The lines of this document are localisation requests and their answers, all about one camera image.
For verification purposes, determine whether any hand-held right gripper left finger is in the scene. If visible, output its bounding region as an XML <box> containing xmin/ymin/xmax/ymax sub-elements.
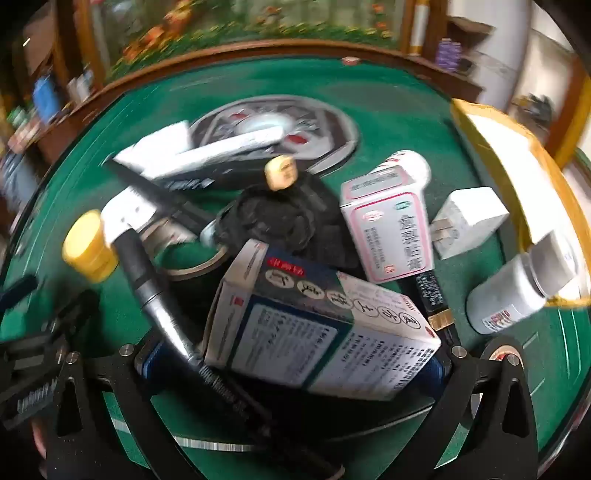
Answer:
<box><xmin>44</xmin><ymin>339</ymin><xmax>195</xmax><ymax>480</ymax></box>

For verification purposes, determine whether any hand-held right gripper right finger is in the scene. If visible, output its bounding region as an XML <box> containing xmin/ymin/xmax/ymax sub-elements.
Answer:
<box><xmin>406</xmin><ymin>344</ymin><xmax>541</xmax><ymax>480</ymax></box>

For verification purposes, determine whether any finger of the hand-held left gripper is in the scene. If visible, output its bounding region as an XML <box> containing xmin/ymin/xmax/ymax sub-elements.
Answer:
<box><xmin>25</xmin><ymin>290</ymin><xmax>101</xmax><ymax>354</ymax></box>
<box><xmin>0</xmin><ymin>274</ymin><xmax>41</xmax><ymax>311</ymax></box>

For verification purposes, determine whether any black silver marker pen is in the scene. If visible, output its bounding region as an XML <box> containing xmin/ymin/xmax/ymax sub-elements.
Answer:
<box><xmin>115</xmin><ymin>230</ymin><xmax>345</xmax><ymax>480</ymax></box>

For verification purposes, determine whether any black tape roll red core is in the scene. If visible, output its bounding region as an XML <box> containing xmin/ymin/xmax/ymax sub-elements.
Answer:
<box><xmin>479</xmin><ymin>336</ymin><xmax>526</xmax><ymax>385</ymax></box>

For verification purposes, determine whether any yellow round cap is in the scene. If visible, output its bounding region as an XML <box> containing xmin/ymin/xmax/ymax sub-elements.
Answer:
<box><xmin>61</xmin><ymin>209</ymin><xmax>120</xmax><ymax>283</ymax></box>

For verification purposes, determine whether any black gold tube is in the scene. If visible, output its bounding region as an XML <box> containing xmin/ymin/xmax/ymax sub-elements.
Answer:
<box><xmin>401</xmin><ymin>269</ymin><xmax>460</xmax><ymax>344</ymax></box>

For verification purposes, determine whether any white bottle leaf print label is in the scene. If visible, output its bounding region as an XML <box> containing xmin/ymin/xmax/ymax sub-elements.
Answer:
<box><xmin>465</xmin><ymin>230</ymin><xmax>575</xmax><ymax>335</ymax></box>

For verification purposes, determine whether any pink white medicine box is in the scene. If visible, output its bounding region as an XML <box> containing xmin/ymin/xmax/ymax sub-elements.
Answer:
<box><xmin>339</xmin><ymin>165</ymin><xmax>436</xmax><ymax>285</ymax></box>

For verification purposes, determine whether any blue white medicine box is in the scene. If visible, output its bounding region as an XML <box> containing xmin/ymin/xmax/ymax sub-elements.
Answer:
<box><xmin>202</xmin><ymin>239</ymin><xmax>443</xmax><ymax>401</ymax></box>

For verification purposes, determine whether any black round plastic part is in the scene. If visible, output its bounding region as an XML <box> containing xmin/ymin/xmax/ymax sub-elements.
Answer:
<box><xmin>215</xmin><ymin>178</ymin><xmax>358</xmax><ymax>280</ymax></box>

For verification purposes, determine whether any white bottle red-edged label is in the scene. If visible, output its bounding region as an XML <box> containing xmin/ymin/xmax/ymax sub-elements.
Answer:
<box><xmin>376</xmin><ymin>149</ymin><xmax>433</xmax><ymax>195</ymax></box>

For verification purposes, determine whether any yellow white storage box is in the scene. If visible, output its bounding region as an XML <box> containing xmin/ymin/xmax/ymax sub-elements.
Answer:
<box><xmin>450</xmin><ymin>98</ymin><xmax>591</xmax><ymax>309</ymax></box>

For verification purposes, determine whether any dark brown tape roll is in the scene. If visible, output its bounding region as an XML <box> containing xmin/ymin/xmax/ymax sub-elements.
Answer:
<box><xmin>141</xmin><ymin>224</ymin><xmax>229</xmax><ymax>280</ymax></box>

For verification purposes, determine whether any black marker white text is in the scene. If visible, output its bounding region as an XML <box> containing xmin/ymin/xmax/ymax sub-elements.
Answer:
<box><xmin>148</xmin><ymin>168</ymin><xmax>266</xmax><ymax>195</ymax></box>

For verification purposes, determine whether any plain white bottle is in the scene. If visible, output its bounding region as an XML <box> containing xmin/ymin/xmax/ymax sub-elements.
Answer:
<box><xmin>112</xmin><ymin>120</ymin><xmax>194</xmax><ymax>172</ymax></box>

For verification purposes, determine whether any blue thermos jug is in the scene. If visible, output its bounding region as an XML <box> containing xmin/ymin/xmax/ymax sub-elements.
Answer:
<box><xmin>31</xmin><ymin>74</ymin><xmax>63</xmax><ymax>124</ymax></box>

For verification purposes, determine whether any white paint marker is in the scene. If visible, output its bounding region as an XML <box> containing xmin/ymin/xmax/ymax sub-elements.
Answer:
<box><xmin>148</xmin><ymin>126</ymin><xmax>286</xmax><ymax>182</ymax></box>

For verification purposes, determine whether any beige small block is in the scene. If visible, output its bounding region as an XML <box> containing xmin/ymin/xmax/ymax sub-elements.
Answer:
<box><xmin>264</xmin><ymin>155</ymin><xmax>297</xmax><ymax>191</ymax></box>

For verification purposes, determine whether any mahjong table control panel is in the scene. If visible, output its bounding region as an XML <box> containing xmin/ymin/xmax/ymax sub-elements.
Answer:
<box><xmin>187</xmin><ymin>96</ymin><xmax>360</xmax><ymax>176</ymax></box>

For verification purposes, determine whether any glass case with artificial flowers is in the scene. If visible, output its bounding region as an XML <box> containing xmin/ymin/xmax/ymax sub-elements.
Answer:
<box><xmin>74</xmin><ymin>0</ymin><xmax>419</xmax><ymax>88</ymax></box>

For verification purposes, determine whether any white yellow striped post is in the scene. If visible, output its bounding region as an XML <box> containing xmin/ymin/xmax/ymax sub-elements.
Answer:
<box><xmin>409</xmin><ymin>0</ymin><xmax>435</xmax><ymax>56</ymax></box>

